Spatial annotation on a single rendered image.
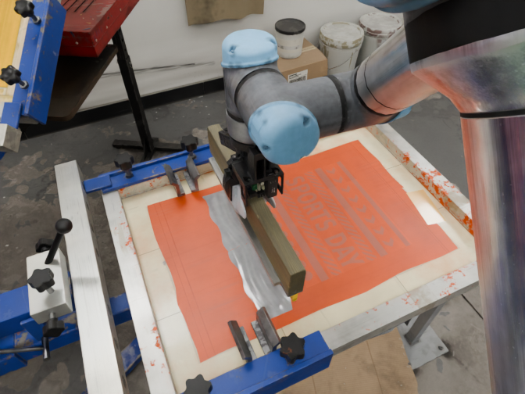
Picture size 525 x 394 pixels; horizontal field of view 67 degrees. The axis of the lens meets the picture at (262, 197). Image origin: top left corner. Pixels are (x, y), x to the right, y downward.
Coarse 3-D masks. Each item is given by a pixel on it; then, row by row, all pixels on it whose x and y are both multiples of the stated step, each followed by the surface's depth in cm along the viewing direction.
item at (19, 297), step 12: (24, 288) 73; (72, 288) 73; (0, 300) 71; (12, 300) 71; (24, 300) 71; (72, 300) 72; (0, 312) 70; (12, 312) 70; (24, 312) 70; (0, 324) 69; (12, 324) 70; (0, 336) 71
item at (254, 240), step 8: (216, 168) 88; (216, 176) 87; (240, 216) 79; (248, 224) 78; (248, 232) 77; (256, 240) 76; (256, 248) 74; (264, 256) 73; (264, 264) 72; (272, 272) 71; (272, 280) 70
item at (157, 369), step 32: (384, 128) 112; (416, 160) 103; (128, 192) 98; (448, 192) 95; (128, 224) 92; (128, 256) 83; (128, 288) 78; (416, 288) 78; (448, 288) 78; (352, 320) 74; (384, 320) 74; (160, 352) 70; (160, 384) 67
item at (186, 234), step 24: (360, 144) 112; (288, 168) 106; (312, 168) 106; (360, 168) 106; (384, 168) 106; (192, 192) 100; (384, 192) 100; (168, 216) 95; (192, 216) 95; (168, 240) 90; (192, 240) 90; (216, 240) 90; (168, 264) 86; (192, 264) 86
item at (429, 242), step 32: (416, 224) 93; (224, 256) 87; (384, 256) 87; (416, 256) 87; (192, 288) 82; (224, 288) 82; (320, 288) 82; (352, 288) 82; (192, 320) 78; (224, 320) 78; (288, 320) 78
